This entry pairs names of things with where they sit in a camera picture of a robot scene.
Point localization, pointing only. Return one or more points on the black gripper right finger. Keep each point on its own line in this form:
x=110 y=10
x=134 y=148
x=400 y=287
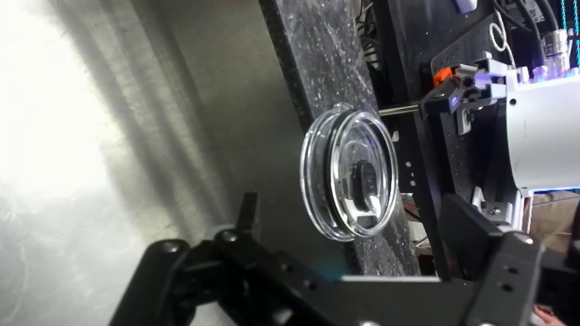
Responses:
x=518 y=278

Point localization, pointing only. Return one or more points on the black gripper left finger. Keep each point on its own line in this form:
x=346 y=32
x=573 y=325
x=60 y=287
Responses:
x=181 y=284

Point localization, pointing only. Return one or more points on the clear drinking glass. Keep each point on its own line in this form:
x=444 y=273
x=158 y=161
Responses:
x=319 y=175

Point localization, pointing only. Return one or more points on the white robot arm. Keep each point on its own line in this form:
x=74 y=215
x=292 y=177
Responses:
x=544 y=133

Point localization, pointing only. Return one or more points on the black perforated mounting board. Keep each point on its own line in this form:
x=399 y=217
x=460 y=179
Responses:
x=446 y=170

